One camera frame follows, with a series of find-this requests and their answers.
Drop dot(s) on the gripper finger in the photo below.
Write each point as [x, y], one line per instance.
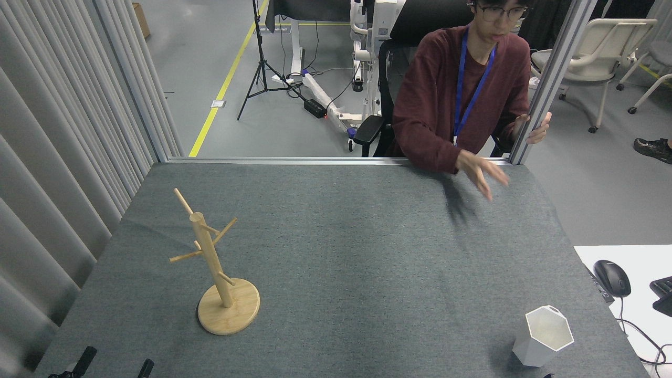
[146, 368]
[84, 361]

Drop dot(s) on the white hexagonal cup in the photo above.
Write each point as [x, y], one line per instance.
[535, 352]

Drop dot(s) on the wooden cup rack stand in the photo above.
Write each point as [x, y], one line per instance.
[228, 315]

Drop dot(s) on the person's right hand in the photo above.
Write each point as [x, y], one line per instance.
[478, 168]

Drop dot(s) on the person's left hand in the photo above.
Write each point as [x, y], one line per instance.
[541, 128]

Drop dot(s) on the grey pleated curtain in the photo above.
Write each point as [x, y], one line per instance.
[42, 157]

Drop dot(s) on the grey felt table cover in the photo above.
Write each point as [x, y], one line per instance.
[341, 262]

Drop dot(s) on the silver floor outlet plate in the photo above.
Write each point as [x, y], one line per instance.
[218, 104]

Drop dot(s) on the black tripod stand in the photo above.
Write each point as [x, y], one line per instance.
[261, 68]

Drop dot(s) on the white stand on wheels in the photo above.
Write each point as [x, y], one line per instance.
[336, 107]

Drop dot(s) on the black office chair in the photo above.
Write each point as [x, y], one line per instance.
[370, 128]

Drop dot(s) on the cardboard box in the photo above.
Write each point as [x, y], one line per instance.
[142, 20]

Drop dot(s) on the desk with black cover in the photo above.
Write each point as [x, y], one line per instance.
[296, 52]

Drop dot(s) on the person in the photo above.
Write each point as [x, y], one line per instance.
[436, 94]

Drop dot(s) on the black flat device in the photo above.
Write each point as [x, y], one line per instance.
[604, 294]

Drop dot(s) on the black computer mouse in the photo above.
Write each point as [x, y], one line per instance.
[611, 277]

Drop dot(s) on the white side desk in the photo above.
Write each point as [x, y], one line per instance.
[640, 262]

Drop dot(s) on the black keyboard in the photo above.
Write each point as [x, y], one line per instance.
[664, 296]

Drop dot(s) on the black hanging cloth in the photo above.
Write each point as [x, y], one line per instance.
[551, 21]

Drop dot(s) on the black shoe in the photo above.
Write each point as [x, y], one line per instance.
[653, 148]

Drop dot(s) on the white chair with armrests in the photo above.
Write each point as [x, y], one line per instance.
[604, 47]

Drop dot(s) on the grey seat white-legged chair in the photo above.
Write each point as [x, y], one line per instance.
[662, 52]

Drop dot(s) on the silver table edge rail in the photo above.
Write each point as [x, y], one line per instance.
[315, 160]

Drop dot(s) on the silver post beside person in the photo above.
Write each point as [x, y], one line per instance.
[564, 52]

